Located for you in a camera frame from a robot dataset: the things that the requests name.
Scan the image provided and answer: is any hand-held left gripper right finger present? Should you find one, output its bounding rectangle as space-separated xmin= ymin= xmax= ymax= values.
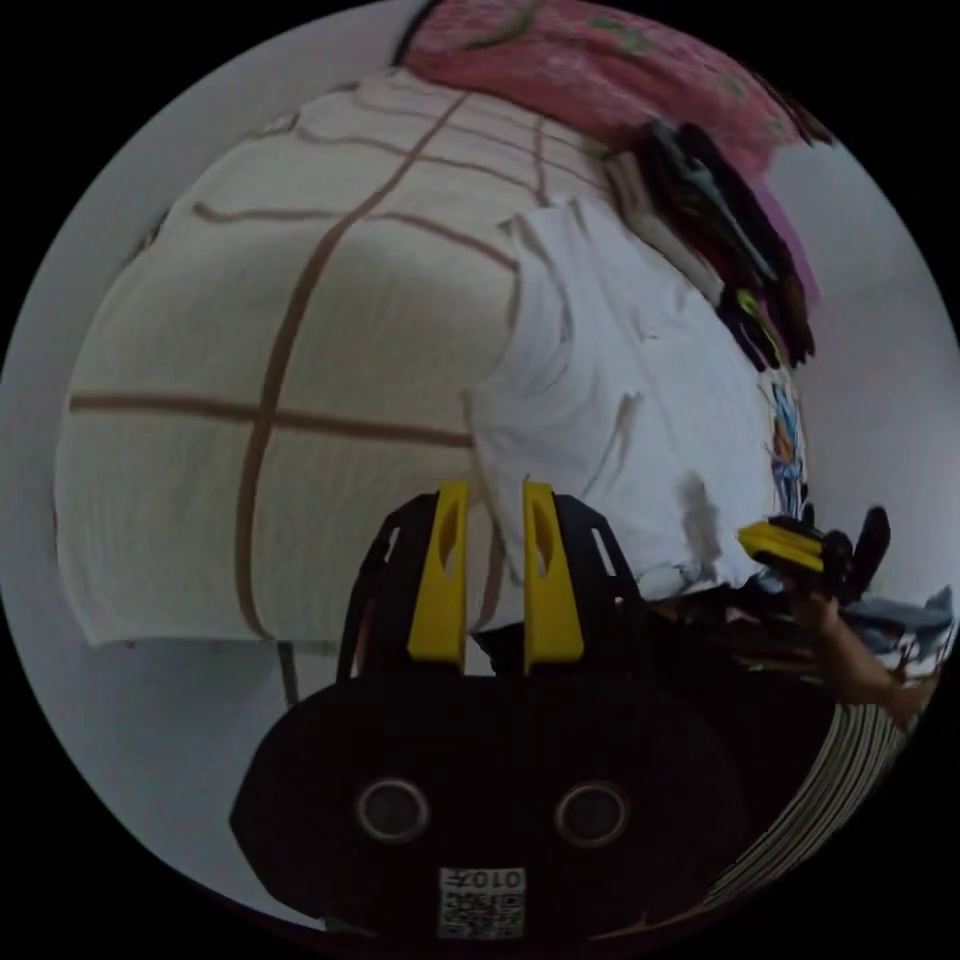
xmin=522 ymin=479 xmax=586 ymax=671

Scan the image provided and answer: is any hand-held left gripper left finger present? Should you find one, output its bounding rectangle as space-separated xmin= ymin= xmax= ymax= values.
xmin=407 ymin=480 xmax=471 ymax=668

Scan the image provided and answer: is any person's right forearm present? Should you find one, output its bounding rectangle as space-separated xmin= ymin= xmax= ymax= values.
xmin=813 ymin=616 xmax=930 ymax=726

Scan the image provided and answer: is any white t-shirt with print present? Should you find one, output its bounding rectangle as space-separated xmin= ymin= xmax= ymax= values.
xmin=463 ymin=196 xmax=813 ymax=601

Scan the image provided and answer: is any person's right hand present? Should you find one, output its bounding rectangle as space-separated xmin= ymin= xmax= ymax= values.
xmin=791 ymin=586 xmax=849 ymax=640

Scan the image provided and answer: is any person's body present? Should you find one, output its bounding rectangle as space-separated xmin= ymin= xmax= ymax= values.
xmin=637 ymin=584 xmax=925 ymax=913

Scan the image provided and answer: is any pile of clothes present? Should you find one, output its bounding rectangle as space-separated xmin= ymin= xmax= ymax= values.
xmin=603 ymin=119 xmax=820 ymax=373

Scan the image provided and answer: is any pink floral blanket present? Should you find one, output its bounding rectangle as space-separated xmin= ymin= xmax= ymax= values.
xmin=397 ymin=0 xmax=835 ymax=301

